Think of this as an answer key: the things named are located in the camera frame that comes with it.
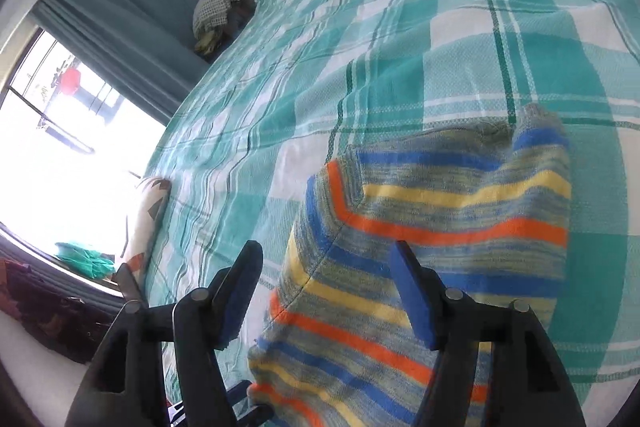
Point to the dark patterned cloth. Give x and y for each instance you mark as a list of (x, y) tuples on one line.
[(50, 307)]

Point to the red object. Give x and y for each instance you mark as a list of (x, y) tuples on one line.
[(70, 79)]

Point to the green cloth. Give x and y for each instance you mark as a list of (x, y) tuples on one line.
[(85, 259)]

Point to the striped knit sweater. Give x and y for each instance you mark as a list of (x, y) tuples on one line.
[(440, 207)]

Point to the window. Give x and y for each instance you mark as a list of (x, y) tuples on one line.
[(60, 167)]

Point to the checkered cloth bundle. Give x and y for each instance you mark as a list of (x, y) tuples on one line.
[(217, 4)]

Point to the teal plaid bed cover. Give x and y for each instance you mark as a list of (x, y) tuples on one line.
[(350, 32)]

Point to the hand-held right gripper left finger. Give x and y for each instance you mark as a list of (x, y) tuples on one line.
[(232, 307)]

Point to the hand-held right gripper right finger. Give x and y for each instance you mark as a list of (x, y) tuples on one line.
[(415, 302)]

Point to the blue-grey curtain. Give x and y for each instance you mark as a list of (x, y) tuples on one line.
[(125, 2)]

